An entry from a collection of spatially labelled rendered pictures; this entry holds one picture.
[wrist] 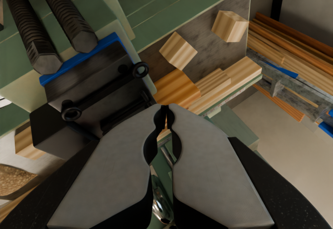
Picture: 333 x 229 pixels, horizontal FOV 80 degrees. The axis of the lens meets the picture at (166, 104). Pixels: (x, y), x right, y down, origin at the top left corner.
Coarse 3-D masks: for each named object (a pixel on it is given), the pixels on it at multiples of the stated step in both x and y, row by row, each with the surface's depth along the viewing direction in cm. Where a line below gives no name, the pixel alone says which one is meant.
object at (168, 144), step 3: (168, 141) 35; (171, 141) 34; (165, 144) 35; (168, 144) 34; (171, 144) 34; (168, 147) 34; (171, 147) 34; (168, 150) 34; (171, 150) 34; (171, 153) 33; (171, 156) 33; (174, 156) 33; (171, 159) 35; (174, 159) 33
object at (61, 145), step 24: (96, 48) 20; (120, 48) 19; (72, 72) 19; (96, 72) 18; (120, 72) 20; (48, 96) 18; (72, 96) 19; (120, 96) 22; (48, 120) 21; (96, 120) 23; (48, 144) 20; (72, 144) 22
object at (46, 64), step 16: (16, 0) 24; (48, 0) 23; (64, 0) 21; (16, 16) 22; (32, 16) 22; (64, 16) 20; (80, 16) 20; (32, 32) 20; (64, 32) 20; (80, 32) 18; (32, 48) 18; (48, 48) 19; (80, 48) 19; (32, 64) 18; (48, 64) 19
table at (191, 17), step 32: (192, 0) 34; (224, 0) 33; (0, 32) 26; (128, 32) 32; (160, 32) 32; (192, 32) 34; (160, 64) 35; (192, 64) 40; (224, 64) 45; (0, 128) 30; (0, 160) 33; (32, 160) 36; (64, 160) 41
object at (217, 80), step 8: (216, 72) 44; (200, 80) 44; (208, 80) 44; (216, 80) 43; (224, 80) 43; (200, 88) 43; (208, 88) 43; (216, 88) 43; (208, 96) 43; (192, 104) 42; (16, 200) 41; (8, 208) 41; (0, 216) 40
